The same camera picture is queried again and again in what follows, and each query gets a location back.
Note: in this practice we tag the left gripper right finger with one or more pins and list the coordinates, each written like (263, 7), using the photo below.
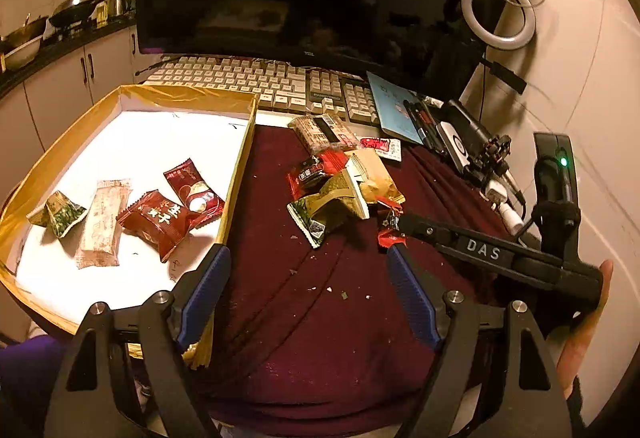
(421, 296)

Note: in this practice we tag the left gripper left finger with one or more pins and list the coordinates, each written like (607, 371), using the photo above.
(196, 295)

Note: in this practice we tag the red jujube snack packet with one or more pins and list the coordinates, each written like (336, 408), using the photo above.
(157, 222)

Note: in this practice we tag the dark red coffee sachet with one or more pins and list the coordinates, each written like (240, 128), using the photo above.
(194, 194)

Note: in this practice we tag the beige cracker packet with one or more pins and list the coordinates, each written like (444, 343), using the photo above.
(99, 241)

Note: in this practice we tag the green seaweed snack packet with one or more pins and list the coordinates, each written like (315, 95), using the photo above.
(59, 214)

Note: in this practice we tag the person's right hand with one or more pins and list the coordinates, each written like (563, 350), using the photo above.
(577, 344)

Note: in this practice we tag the white charger plug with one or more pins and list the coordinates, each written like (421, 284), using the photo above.
(495, 193)

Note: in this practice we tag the dark red table cloth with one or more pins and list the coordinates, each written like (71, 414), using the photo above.
(308, 342)

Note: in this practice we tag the gold-edged white tray box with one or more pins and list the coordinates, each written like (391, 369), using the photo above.
(62, 247)

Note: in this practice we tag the gold foil snack packet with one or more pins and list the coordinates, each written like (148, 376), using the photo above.
(372, 177)

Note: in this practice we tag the white black power bank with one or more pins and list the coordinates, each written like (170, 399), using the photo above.
(454, 146)

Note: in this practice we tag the red and white small sachet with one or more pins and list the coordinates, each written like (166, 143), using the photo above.
(385, 147)

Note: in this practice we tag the small red black packet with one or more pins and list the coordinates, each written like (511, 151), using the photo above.
(309, 176)

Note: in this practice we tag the black pens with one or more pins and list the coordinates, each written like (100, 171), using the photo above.
(425, 127)

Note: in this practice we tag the light blue booklet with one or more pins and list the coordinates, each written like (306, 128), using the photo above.
(390, 101)

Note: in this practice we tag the clear wrapped brown snack bar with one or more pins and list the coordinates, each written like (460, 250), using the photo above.
(323, 132)

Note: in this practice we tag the white mechanical keyboard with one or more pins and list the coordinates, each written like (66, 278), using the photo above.
(281, 86)

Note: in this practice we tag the metal pot on counter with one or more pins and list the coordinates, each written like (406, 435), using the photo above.
(22, 36)

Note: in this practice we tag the black wok on stove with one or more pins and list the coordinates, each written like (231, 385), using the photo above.
(70, 12)

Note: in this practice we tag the black camera gadget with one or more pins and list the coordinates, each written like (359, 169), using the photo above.
(486, 153)

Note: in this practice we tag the white ring light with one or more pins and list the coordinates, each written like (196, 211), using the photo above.
(482, 18)

